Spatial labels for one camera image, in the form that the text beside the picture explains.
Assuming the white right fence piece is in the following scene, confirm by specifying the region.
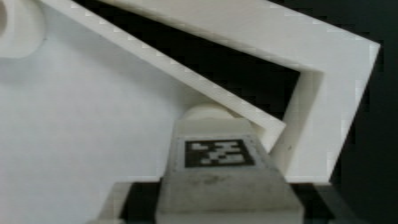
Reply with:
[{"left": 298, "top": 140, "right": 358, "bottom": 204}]
[{"left": 101, "top": 0, "right": 380, "bottom": 183}]

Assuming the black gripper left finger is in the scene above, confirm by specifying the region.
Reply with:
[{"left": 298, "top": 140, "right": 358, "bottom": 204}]
[{"left": 119, "top": 182, "right": 159, "bottom": 224}]

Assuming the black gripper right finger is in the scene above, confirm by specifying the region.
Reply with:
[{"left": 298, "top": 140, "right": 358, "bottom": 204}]
[{"left": 291, "top": 183, "right": 350, "bottom": 224}]

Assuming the white table leg with tag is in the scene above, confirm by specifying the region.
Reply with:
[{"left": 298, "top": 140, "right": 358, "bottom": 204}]
[{"left": 154, "top": 104, "right": 303, "bottom": 224}]

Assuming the white square tabletop part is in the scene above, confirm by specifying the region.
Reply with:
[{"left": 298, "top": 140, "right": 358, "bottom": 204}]
[{"left": 0, "top": 0, "right": 287, "bottom": 224}]

